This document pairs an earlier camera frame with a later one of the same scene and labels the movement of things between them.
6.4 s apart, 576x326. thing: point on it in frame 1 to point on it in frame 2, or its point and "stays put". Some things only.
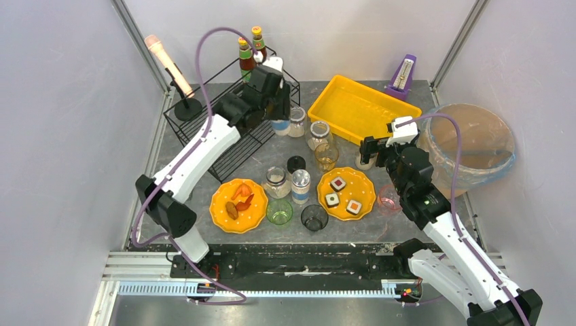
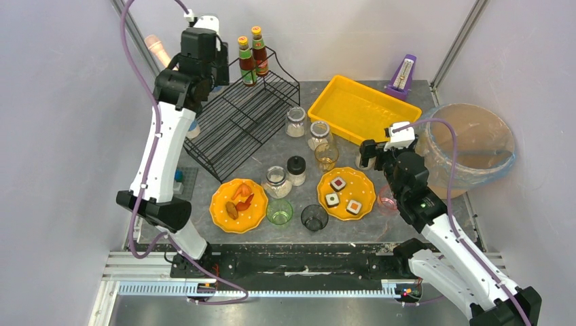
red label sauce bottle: (258, 42) stays put
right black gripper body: (373, 148) stays put
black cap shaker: (371, 161) stays put
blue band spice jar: (300, 187) to (194, 130)
